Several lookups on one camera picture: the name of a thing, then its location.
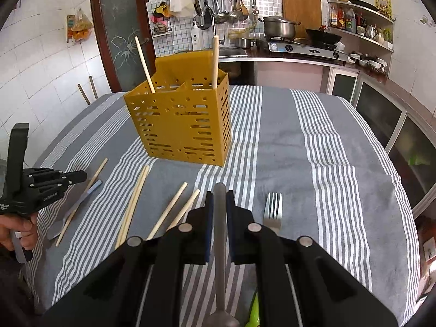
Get row of metal ladles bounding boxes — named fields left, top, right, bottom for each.
left=194, top=0, right=251, bottom=29

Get dark wooden glass door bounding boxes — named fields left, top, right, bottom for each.
left=89, top=0, right=155, bottom=93

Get yellow hose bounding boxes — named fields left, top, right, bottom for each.
left=228, top=24, right=259, bottom=40

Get white cloth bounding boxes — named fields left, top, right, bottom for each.
left=169, top=0, right=193, bottom=17

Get orange plastic bag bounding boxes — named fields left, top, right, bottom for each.
left=73, top=8, right=93, bottom=41

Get blue handled metal spoon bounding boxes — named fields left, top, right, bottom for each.
left=46, top=180, right=103, bottom=241

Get wooden chopstick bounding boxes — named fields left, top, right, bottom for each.
left=54, top=158, right=109, bottom=247
left=134, top=36, right=157, bottom=94
left=146, top=182, right=189, bottom=241
left=119, top=166, right=151, bottom=246
left=210, top=36, right=219, bottom=90
left=115, top=165, right=148, bottom=249
left=165, top=188, right=201, bottom=232

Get wooden cutting board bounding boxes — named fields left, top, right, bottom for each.
left=281, top=0, right=322, bottom=40

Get corner wall shelf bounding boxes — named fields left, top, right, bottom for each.
left=327, top=0, right=396, bottom=53

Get steel gas stove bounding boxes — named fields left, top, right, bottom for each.
left=264, top=39, right=351, bottom=62

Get stack of steel bowls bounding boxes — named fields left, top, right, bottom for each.
left=349, top=52, right=389, bottom=74

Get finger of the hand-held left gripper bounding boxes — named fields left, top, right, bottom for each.
left=23, top=168, right=68, bottom=177
left=28, top=170, right=88, bottom=193

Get white soap bottle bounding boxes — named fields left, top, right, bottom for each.
left=191, top=20, right=202, bottom=51

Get large steel pot with lid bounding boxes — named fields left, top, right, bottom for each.
left=259, top=14, right=302, bottom=40

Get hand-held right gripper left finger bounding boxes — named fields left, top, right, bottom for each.
left=36, top=191, right=215, bottom=327

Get yellow perforated cutlery holder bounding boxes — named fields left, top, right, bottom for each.
left=123, top=50, right=232, bottom=167

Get small scrub brush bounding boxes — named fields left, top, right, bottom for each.
left=66, top=15, right=76, bottom=44

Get yellow wall poster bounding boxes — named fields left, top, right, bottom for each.
left=374, top=0, right=393, bottom=19

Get white wire grid rack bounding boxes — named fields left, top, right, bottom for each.
left=146, top=0, right=205, bottom=41

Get metal fork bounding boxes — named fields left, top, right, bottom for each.
left=263, top=192, right=284, bottom=235

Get small wire basket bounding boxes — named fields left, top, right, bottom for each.
left=152, top=22, right=172, bottom=38

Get row of condiment bottles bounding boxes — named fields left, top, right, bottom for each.
left=329, top=3, right=394, bottom=46

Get grey striped tablecloth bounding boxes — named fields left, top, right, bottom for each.
left=20, top=85, right=423, bottom=327

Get steel sink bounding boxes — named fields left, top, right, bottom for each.
left=218, top=46, right=249, bottom=58

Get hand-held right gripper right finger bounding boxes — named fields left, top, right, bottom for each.
left=225, top=191, right=399, bottom=327

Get metal kitchen faucet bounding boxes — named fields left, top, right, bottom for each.
left=199, top=5, right=219, bottom=38

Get yellow and pink scrubbers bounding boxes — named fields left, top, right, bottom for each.
left=153, top=3, right=171, bottom=24

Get black frying pan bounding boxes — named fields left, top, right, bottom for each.
left=349, top=0, right=379, bottom=11

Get black wok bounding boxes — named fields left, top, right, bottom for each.
left=305, top=27, right=343, bottom=46

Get person's left hand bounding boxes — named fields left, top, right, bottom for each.
left=0, top=211, right=39, bottom=251

